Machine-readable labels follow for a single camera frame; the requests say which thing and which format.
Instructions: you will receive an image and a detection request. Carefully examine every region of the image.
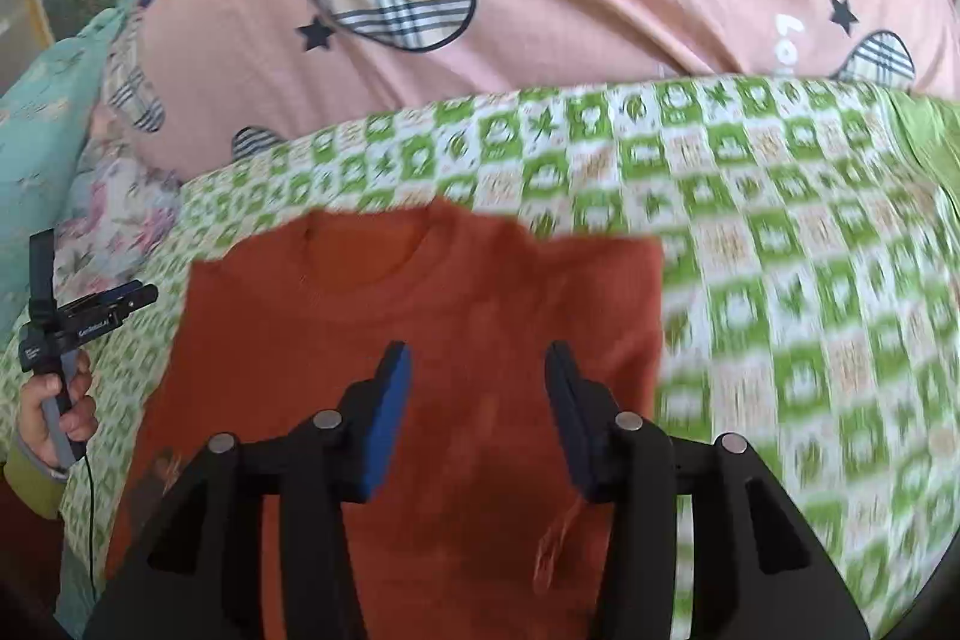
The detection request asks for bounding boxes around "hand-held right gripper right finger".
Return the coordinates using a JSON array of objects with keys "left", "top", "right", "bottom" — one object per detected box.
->
[{"left": 544, "top": 341, "right": 871, "bottom": 640}]

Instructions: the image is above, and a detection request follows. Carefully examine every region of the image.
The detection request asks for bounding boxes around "black cable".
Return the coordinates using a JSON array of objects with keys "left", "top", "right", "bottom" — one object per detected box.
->
[{"left": 81, "top": 452, "right": 98, "bottom": 600}]

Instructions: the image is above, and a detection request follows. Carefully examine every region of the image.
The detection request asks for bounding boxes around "person's left forearm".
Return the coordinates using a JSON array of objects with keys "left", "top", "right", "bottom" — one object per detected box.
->
[{"left": 2, "top": 436, "right": 70, "bottom": 521}]

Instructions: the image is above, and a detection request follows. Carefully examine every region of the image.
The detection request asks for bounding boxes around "green checkered blanket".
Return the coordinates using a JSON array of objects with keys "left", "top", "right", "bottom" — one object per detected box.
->
[{"left": 56, "top": 71, "right": 960, "bottom": 640}]

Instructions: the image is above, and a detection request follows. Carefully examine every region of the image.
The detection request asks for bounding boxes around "teal floral pillow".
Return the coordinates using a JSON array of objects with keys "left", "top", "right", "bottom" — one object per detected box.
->
[{"left": 0, "top": 0, "right": 185, "bottom": 348}]

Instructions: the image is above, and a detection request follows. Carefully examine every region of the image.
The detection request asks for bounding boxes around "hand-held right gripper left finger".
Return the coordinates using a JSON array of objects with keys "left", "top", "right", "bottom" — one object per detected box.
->
[{"left": 84, "top": 341, "right": 413, "bottom": 640}]

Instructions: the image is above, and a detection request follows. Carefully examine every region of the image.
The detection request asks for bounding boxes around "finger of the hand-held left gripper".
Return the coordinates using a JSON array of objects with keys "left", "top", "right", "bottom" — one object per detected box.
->
[{"left": 96, "top": 281, "right": 160, "bottom": 316}]

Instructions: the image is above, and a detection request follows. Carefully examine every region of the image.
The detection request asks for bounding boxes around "orange small sweater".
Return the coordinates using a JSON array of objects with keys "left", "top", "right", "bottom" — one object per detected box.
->
[{"left": 105, "top": 196, "right": 665, "bottom": 640}]

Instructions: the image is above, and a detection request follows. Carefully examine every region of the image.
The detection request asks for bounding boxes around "person's left hand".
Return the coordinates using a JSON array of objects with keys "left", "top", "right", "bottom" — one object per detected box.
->
[{"left": 18, "top": 349, "right": 100, "bottom": 468}]

